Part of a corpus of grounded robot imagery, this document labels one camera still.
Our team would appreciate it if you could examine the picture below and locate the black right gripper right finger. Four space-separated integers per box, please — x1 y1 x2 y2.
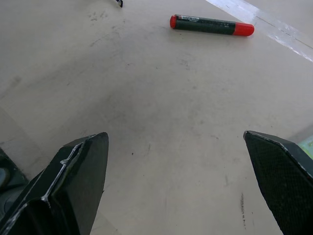
243 130 313 235

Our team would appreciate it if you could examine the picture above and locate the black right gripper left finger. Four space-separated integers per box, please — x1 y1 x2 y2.
0 132 110 235

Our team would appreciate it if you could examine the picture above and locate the black marker with red cap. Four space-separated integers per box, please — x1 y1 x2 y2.
169 14 255 37

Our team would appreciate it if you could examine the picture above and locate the dark rounded robot body part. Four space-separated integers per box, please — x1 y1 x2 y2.
0 147 29 216

